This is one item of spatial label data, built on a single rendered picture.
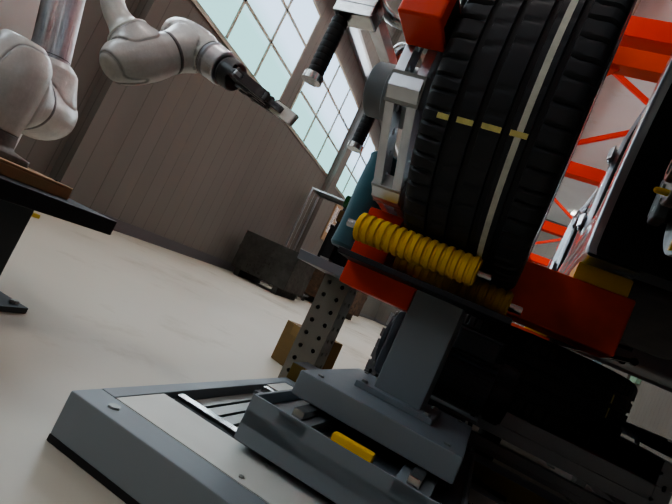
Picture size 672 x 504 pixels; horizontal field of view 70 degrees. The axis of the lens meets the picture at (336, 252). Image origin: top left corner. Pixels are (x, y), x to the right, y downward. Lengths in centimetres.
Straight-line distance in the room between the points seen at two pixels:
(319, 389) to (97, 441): 34
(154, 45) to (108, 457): 88
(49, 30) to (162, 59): 41
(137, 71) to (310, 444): 88
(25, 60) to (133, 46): 25
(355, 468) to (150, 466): 29
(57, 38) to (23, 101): 29
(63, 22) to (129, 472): 120
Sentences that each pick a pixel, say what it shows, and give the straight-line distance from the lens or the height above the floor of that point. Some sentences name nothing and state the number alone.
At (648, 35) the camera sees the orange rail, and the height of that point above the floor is 326.
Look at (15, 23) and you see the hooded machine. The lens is 349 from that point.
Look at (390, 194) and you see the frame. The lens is 96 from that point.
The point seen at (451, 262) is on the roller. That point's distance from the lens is 88.
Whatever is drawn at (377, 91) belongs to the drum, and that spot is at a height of 82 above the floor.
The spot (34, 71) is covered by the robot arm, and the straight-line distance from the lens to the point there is 136.
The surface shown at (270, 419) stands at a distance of 81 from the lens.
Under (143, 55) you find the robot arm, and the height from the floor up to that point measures 67.
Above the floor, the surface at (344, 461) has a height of 15.
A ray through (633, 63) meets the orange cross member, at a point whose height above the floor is 264.
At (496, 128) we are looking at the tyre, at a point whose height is 70.
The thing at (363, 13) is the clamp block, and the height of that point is 91.
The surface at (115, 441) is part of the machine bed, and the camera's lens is 78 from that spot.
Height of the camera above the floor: 37
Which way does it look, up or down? 4 degrees up
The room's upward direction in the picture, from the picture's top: 25 degrees clockwise
